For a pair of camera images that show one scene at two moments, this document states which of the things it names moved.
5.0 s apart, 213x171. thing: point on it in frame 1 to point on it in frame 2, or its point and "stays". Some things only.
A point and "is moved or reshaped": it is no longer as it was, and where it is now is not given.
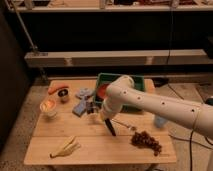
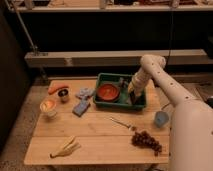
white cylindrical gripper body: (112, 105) to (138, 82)
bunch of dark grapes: (144, 140) stays
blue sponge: (80, 108) stays
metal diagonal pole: (33, 48) stays
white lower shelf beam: (127, 57) stays
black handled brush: (110, 127) is moved or reshaped
